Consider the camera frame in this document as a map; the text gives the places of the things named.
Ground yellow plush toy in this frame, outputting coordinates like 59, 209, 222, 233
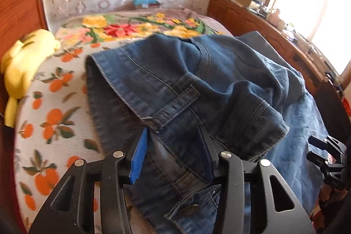
0, 29, 61, 127

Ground blue bag in box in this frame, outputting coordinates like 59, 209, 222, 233
133, 0, 161, 9

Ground pink floral blanket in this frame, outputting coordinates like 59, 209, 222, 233
55, 8, 231, 44

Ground long low wooden cabinet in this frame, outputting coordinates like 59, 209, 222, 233
207, 0, 351, 141

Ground blue denim pants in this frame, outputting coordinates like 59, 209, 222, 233
85, 31, 330, 234

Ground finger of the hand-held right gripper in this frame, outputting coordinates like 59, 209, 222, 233
306, 151, 344, 178
308, 136, 347, 159

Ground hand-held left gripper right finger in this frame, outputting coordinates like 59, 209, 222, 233
197, 126, 316, 234

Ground orange fruit print bed sheet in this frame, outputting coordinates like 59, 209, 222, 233
14, 45, 138, 234

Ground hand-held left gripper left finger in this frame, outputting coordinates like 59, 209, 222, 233
29, 127, 150, 234

